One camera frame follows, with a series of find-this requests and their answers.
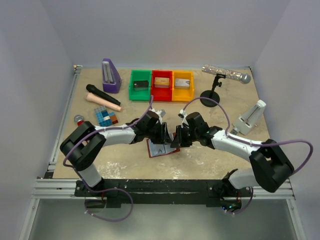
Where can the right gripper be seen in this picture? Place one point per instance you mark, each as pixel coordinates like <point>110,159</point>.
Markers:
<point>178,141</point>

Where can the silver card stack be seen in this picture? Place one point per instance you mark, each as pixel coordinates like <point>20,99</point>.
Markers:
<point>182,83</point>

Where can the black microphone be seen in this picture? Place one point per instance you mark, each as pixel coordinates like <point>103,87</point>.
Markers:
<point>94,90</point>

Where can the blue toy brick block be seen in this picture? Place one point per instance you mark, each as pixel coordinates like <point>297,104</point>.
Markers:
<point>105,118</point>

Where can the black card stack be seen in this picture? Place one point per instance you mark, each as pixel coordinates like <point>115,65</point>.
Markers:
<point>140,85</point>

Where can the silver glitter microphone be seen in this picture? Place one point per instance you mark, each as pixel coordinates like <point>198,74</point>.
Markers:
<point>243,78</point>

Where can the gold card stack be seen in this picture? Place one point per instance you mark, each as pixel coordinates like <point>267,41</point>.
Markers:
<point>161,82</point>

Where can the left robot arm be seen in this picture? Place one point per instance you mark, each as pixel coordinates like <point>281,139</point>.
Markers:
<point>82,146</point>

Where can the white metronome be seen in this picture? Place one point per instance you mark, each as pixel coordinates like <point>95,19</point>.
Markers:
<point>248,120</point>

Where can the aluminium frame rail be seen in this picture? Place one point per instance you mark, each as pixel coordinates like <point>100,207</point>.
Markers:
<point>47,187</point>

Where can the purple metronome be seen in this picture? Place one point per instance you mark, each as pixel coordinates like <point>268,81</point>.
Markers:
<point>111,80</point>

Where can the red glitter microphone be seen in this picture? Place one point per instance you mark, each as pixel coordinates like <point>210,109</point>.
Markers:
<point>78,119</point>

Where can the pink microphone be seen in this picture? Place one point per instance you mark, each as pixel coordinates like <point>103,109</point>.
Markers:
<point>95,99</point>

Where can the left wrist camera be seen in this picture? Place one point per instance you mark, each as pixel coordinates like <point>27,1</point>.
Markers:
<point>161,113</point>

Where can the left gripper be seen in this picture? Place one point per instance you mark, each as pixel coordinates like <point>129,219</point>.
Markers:
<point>164,137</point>

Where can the yellow plastic bin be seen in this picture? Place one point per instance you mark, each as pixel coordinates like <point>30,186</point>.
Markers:
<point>183,95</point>

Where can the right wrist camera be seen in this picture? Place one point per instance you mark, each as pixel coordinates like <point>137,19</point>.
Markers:
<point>182,115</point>

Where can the red leather card holder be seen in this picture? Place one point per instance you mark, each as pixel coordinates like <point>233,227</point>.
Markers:
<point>169,149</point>

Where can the red plastic bin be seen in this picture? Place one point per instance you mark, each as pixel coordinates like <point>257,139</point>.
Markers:
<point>161,94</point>

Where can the black microphone stand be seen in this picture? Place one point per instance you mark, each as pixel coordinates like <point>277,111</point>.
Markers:
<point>210,98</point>

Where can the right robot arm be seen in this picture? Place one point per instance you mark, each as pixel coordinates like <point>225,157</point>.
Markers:
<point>270,167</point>

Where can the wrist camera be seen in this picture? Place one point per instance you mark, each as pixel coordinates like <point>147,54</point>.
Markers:
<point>161,113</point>
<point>182,115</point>

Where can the blue credit card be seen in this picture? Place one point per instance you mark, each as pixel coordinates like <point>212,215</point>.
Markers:
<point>156,149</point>

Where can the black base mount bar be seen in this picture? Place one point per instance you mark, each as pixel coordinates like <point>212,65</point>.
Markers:
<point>209,192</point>

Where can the green plastic bin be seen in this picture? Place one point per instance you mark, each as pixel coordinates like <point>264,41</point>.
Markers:
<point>138,74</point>

